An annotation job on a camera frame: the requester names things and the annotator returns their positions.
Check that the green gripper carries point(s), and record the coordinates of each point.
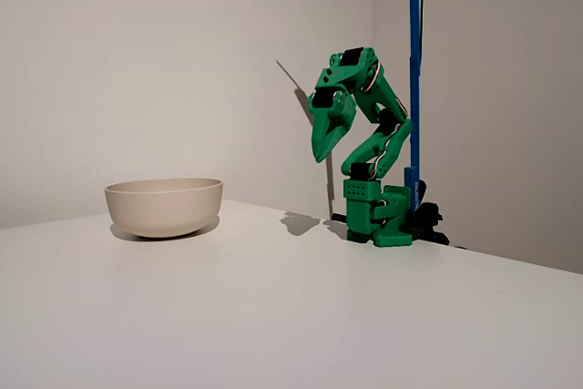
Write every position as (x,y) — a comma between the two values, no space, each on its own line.
(327,117)

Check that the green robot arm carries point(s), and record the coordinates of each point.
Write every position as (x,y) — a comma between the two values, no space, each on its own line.
(387,88)

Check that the blue camera pole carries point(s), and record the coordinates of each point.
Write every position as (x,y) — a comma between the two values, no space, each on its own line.
(414,43)

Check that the beige round bowl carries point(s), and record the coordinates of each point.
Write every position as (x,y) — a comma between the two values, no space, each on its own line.
(164,207)

